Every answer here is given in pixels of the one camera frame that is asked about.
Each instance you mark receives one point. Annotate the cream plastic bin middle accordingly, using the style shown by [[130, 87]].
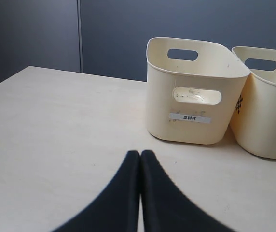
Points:
[[254, 121]]

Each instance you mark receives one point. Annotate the white label on left bin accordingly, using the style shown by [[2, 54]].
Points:
[[192, 118]]

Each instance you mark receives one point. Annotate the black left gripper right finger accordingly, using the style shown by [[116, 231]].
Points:
[[165, 207]]

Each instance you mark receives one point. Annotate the cream plastic bin left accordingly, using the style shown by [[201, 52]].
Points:
[[191, 77]]

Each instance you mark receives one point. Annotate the cream plastic bin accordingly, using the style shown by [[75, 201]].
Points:
[[191, 77], [254, 121]]

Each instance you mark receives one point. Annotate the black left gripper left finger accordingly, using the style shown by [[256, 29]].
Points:
[[116, 208]]

